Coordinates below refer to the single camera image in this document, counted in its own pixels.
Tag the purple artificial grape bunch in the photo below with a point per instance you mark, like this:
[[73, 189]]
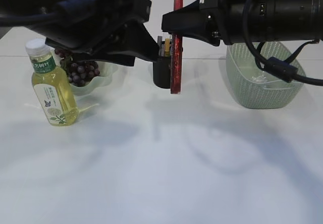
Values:
[[79, 73]]

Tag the gold glitter pen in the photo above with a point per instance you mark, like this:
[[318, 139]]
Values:
[[167, 51]]

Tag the yellow tea bottle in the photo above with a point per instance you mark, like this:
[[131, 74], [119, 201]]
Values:
[[51, 85]]

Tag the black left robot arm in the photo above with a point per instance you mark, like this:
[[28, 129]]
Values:
[[26, 13]]

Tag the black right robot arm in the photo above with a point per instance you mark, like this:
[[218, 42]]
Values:
[[275, 20]]

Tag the red glitter pen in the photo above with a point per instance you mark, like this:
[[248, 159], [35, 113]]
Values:
[[176, 64]]

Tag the black mesh pen holder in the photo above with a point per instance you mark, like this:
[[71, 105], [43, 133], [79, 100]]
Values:
[[162, 72]]

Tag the clear plastic sheet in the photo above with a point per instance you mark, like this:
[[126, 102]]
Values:
[[258, 76]]

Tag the silver glitter pen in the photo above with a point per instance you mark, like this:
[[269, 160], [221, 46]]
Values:
[[160, 45]]

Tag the green woven plastic basket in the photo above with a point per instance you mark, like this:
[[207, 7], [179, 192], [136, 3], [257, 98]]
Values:
[[254, 88]]

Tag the green wavy glass bowl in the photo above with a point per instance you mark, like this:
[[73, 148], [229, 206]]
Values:
[[104, 79]]

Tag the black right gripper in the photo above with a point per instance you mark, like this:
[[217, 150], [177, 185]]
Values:
[[203, 20]]

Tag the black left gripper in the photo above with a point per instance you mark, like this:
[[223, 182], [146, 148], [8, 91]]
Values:
[[114, 33]]

